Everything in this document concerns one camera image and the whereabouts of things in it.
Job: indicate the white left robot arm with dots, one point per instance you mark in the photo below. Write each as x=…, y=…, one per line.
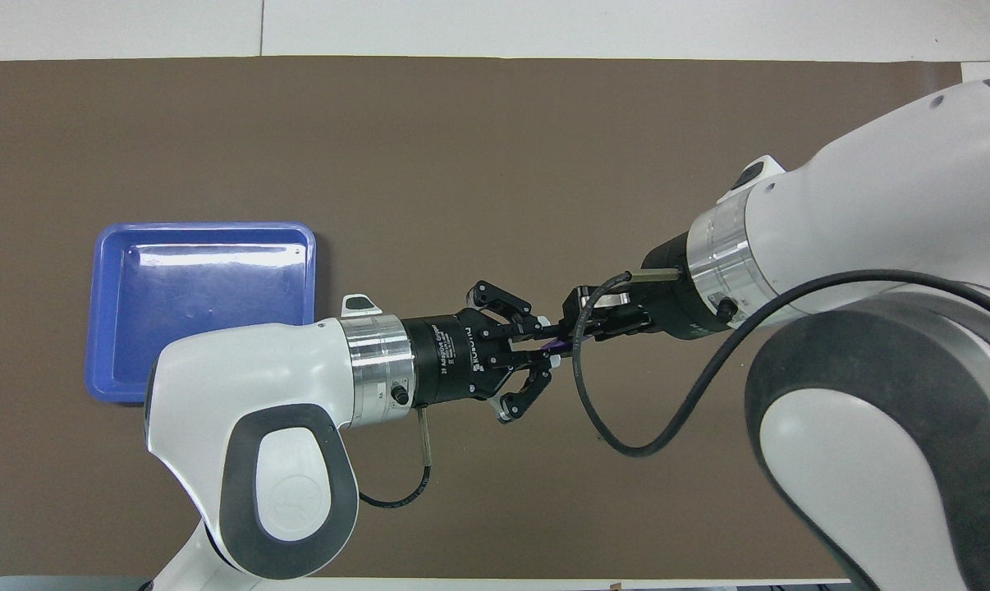
x=249, y=386

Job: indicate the purple marker pen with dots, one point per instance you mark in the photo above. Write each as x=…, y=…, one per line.
x=556, y=345

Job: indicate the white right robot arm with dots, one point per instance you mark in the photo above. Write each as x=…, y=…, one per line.
x=873, y=205

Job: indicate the brown table mat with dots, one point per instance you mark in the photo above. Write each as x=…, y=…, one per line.
x=462, y=148

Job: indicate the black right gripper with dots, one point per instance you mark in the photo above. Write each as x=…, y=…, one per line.
x=676, y=308

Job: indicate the blue plastic tray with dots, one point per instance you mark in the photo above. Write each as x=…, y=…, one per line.
x=199, y=295

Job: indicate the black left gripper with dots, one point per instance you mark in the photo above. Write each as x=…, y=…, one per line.
x=450, y=361

